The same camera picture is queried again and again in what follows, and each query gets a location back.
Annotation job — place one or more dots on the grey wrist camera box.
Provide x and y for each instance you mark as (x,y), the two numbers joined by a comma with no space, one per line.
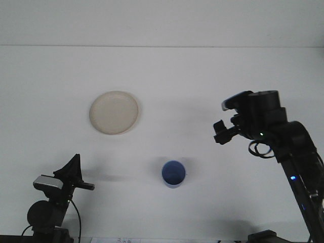
(235,100)
(46,181)

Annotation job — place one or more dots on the pale round plate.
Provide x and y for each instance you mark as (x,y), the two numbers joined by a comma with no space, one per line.
(114,112)

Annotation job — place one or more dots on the white printed paper sheet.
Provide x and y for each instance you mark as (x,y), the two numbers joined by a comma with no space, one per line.
(114,240)

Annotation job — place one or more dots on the pale blue cup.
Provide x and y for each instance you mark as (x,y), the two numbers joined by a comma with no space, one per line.
(173,174)

